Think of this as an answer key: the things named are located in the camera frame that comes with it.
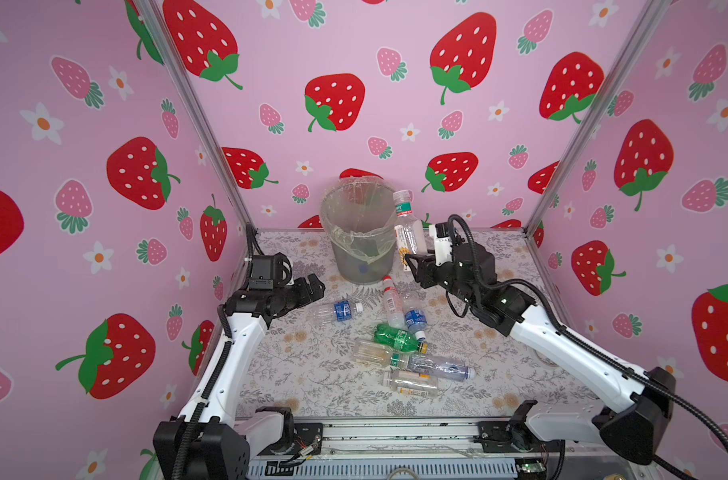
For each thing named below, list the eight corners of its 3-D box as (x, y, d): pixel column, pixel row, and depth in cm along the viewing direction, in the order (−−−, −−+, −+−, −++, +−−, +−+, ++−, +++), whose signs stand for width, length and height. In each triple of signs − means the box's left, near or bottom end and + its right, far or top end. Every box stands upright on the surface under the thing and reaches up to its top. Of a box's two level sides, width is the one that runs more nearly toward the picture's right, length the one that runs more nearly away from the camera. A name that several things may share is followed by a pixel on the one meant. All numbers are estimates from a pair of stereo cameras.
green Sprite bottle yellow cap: (372, 340, 93) (372, 332, 88) (380, 327, 96) (380, 318, 91) (421, 365, 88) (423, 358, 83) (427, 350, 91) (430, 342, 86)
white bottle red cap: (390, 329, 93) (390, 324, 90) (379, 281, 104) (379, 276, 102) (405, 327, 93) (406, 322, 91) (392, 279, 105) (393, 274, 103)
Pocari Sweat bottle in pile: (406, 343, 92) (407, 334, 88) (403, 302, 102) (404, 293, 97) (428, 343, 92) (431, 334, 88) (423, 302, 102) (426, 293, 97)
